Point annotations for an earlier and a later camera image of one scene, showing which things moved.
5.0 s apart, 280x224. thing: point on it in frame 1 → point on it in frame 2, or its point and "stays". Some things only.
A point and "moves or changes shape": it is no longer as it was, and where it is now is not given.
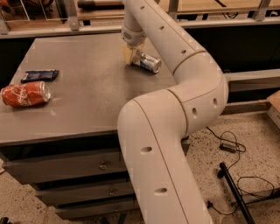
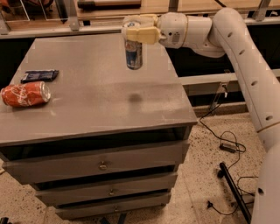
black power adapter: x=228 y=148 stays
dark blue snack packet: x=39 y=76 stays
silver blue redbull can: x=148 y=62 moves or changes shape
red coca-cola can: x=25 y=94 stays
